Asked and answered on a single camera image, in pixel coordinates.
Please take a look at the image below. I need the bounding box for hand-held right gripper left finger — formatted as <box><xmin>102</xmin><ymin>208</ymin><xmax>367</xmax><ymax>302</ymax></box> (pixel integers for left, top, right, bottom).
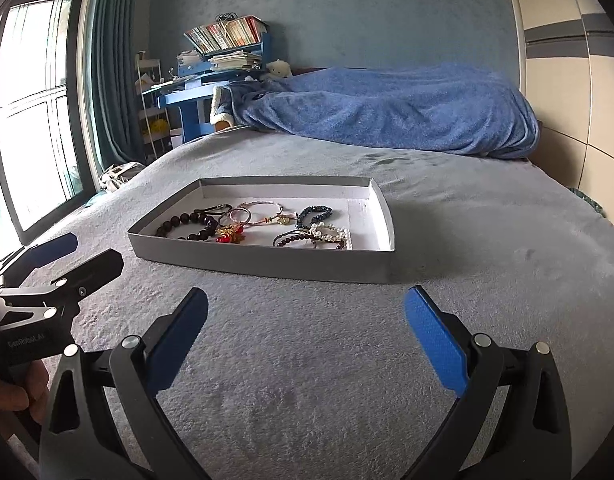
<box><xmin>37</xmin><ymin>287</ymin><xmax>210</xmax><ymax>480</ymax></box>

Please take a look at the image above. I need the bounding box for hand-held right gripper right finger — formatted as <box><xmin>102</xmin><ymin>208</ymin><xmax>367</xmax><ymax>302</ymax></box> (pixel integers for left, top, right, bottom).
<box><xmin>403</xmin><ymin>285</ymin><xmax>572</xmax><ymax>480</ymax></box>

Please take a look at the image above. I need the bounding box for stack of papers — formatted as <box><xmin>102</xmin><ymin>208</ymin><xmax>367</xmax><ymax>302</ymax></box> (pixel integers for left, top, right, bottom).
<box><xmin>207</xmin><ymin>51</ymin><xmax>264</xmax><ymax>72</ymax></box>

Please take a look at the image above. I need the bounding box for blue desk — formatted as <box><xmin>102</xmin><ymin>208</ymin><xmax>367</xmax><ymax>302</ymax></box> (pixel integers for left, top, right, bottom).
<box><xmin>157</xmin><ymin>22</ymin><xmax>273</xmax><ymax>143</ymax></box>

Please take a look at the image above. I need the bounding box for person's left hand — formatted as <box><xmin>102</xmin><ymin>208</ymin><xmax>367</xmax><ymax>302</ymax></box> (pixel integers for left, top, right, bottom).
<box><xmin>0</xmin><ymin>360</ymin><xmax>50</xmax><ymax>428</ymax></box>

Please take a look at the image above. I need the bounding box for teal curtain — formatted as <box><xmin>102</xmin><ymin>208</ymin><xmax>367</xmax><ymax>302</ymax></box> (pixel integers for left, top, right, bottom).
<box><xmin>90</xmin><ymin>0</ymin><xmax>160</xmax><ymax>171</ymax></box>

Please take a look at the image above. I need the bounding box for dark blue bead bracelet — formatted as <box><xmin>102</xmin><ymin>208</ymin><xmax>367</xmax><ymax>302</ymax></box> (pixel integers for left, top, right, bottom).
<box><xmin>296</xmin><ymin>205</ymin><xmax>333</xmax><ymax>228</ymax></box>

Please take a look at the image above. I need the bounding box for gold red-bead hair ornament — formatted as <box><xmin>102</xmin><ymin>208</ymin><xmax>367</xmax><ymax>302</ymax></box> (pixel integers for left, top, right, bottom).
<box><xmin>216</xmin><ymin>224</ymin><xmax>245</xmax><ymax>246</ymax></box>

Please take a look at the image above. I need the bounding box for grey white-lined tray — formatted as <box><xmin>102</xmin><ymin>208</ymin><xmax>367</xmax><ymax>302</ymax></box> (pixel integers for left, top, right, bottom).
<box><xmin>127</xmin><ymin>176</ymin><xmax>396</xmax><ymax>285</ymax></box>

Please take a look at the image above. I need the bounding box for white plush toy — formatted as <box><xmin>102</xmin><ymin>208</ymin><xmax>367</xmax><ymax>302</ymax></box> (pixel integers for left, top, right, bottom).
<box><xmin>264</xmin><ymin>59</ymin><xmax>294</xmax><ymax>80</ymax></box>

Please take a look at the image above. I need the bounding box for white wire rack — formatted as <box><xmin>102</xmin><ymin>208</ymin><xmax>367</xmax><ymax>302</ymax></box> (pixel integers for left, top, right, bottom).
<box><xmin>134</xmin><ymin>51</ymin><xmax>180</xmax><ymax>166</ymax></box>

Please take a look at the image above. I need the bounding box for blue fleece blanket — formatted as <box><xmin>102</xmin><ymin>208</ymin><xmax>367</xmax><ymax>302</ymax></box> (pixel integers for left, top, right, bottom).
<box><xmin>229</xmin><ymin>62</ymin><xmax>540</xmax><ymax>160</ymax></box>

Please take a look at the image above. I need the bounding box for white pearl bracelet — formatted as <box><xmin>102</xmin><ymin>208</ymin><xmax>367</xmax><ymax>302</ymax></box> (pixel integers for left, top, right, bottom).
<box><xmin>309</xmin><ymin>222</ymin><xmax>354</xmax><ymax>250</ymax></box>

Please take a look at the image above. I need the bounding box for dark wooden bead bracelet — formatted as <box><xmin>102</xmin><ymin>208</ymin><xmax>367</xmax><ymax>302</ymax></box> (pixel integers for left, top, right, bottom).
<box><xmin>154</xmin><ymin>211</ymin><xmax>220</xmax><ymax>242</ymax></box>

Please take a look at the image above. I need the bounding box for grey white bag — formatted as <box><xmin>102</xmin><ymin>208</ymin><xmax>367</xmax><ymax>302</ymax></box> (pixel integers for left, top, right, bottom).
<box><xmin>98</xmin><ymin>161</ymin><xmax>145</xmax><ymax>193</ymax></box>

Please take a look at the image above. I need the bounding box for rose gold charm bangle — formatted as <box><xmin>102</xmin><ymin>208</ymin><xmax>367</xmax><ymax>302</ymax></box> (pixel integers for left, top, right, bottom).
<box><xmin>229</xmin><ymin>208</ymin><xmax>297</xmax><ymax>227</ymax></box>

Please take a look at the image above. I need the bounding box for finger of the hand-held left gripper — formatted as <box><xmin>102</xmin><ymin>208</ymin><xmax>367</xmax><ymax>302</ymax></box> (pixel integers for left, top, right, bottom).
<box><xmin>0</xmin><ymin>232</ymin><xmax>79</xmax><ymax>282</ymax></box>
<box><xmin>0</xmin><ymin>249</ymin><xmax>125</xmax><ymax>332</ymax></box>

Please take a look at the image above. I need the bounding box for black-framed window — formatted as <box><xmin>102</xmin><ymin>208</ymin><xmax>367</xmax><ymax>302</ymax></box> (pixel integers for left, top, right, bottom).
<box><xmin>0</xmin><ymin>0</ymin><xmax>95</xmax><ymax>246</ymax></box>

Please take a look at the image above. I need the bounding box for white fleece cloth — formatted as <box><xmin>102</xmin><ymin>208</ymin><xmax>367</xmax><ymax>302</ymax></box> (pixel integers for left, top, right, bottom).
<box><xmin>211</xmin><ymin>85</ymin><xmax>235</xmax><ymax>127</ymax></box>

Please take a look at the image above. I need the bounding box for dark red bead bracelet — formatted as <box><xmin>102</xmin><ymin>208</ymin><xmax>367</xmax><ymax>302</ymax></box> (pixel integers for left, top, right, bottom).
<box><xmin>273</xmin><ymin>230</ymin><xmax>348</xmax><ymax>251</ymax></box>

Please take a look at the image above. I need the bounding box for teal patterned cloth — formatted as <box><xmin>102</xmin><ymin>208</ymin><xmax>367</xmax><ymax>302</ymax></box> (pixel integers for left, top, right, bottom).
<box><xmin>569</xmin><ymin>187</ymin><xmax>610</xmax><ymax>218</ymax></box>

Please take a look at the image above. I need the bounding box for cream wardrobe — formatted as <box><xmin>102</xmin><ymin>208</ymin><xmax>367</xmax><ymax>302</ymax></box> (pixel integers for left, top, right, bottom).
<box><xmin>502</xmin><ymin>0</ymin><xmax>614</xmax><ymax>236</ymax></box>

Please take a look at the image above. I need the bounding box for row of books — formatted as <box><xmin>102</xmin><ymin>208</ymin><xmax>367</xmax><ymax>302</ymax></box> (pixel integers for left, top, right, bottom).
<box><xmin>183</xmin><ymin>16</ymin><xmax>268</xmax><ymax>53</ymax></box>

